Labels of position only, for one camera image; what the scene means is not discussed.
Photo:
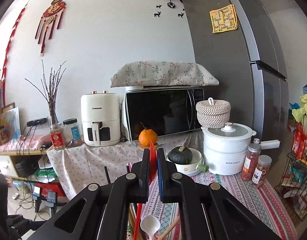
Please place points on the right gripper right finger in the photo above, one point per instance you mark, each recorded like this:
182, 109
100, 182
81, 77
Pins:
207, 211

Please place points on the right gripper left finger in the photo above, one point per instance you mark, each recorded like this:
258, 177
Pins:
100, 212

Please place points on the black chopstick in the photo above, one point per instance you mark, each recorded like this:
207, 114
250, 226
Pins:
107, 175

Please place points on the bamboo chopstick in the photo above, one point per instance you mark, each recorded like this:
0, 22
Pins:
131, 222
170, 228

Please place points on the white plastic spoon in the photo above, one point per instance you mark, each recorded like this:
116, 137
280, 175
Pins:
150, 225

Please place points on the red chopstick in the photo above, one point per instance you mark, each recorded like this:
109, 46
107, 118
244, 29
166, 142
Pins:
152, 174

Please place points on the floral white cabinet cloth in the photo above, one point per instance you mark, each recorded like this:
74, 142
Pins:
77, 167

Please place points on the dark green squash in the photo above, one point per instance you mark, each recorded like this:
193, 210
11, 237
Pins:
180, 155

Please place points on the white electric cooking pot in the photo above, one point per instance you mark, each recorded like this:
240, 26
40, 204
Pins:
225, 148

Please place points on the jar of red snacks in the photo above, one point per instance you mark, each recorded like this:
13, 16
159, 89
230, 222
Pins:
251, 161

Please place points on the blue label plastic jar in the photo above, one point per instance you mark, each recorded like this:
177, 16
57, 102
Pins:
72, 133

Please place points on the glass jar with tomatoes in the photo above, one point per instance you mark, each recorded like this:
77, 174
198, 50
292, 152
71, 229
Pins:
156, 145

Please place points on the orange tangerine on jar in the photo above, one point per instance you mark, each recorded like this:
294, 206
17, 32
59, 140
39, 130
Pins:
146, 136

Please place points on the red label nut jar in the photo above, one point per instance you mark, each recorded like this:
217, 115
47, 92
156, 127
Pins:
57, 136

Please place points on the woven lidded basket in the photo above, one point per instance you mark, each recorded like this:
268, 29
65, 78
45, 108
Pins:
213, 113

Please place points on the white air fryer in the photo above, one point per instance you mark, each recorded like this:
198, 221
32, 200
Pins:
100, 117

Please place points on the black power strip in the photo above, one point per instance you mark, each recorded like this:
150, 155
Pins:
37, 122

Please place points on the black microwave oven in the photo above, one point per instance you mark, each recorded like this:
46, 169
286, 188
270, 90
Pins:
164, 110

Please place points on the red plastic bag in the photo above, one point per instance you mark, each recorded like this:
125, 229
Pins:
299, 141

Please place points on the vase with dry branches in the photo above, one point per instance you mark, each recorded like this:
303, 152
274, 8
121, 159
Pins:
50, 86

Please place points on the leafy green vegetables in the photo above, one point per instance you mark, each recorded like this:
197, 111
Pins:
304, 112

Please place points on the floral cloth microwave cover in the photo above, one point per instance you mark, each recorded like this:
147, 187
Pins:
162, 73

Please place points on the grey refrigerator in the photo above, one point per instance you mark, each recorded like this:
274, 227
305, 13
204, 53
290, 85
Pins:
248, 63

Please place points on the yellow fridge magnet pad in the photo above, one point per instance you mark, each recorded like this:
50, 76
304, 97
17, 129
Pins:
224, 19

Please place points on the red Chinese knot decoration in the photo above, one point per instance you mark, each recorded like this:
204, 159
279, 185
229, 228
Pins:
50, 20

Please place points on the white bowl green handle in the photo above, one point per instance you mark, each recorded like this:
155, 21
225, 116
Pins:
196, 166

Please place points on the jar of ring snacks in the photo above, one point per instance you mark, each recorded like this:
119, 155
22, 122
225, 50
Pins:
262, 168

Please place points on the black wire storage rack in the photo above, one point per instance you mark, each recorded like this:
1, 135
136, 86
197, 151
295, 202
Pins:
291, 188

